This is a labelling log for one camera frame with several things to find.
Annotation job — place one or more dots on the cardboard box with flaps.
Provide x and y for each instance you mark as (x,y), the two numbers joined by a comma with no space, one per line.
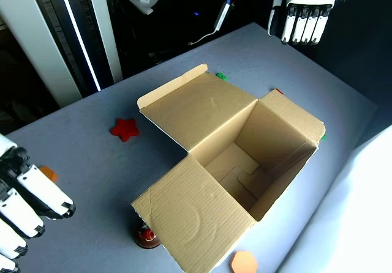
(190,211)

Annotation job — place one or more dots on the orange hexagon block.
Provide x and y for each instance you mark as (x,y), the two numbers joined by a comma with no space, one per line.
(49,173)
(244,263)

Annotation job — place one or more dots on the grey table cloth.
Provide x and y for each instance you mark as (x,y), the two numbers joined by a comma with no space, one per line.
(92,178)

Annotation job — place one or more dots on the red star block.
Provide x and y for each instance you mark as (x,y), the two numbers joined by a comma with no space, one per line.
(125,129)

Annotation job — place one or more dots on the wide white pillar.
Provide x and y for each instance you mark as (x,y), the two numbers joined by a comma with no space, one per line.
(33,40)

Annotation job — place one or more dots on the glowing white light strip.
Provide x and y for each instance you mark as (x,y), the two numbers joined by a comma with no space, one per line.
(78,34)

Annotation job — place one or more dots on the narrow white pillar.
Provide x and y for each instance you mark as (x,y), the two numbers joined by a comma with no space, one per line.
(104,31)

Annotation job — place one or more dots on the small red block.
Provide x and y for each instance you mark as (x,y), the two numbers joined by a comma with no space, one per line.
(278,91)

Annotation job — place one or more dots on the white backdrop sheet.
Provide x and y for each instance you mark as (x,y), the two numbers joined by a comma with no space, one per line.
(352,208)

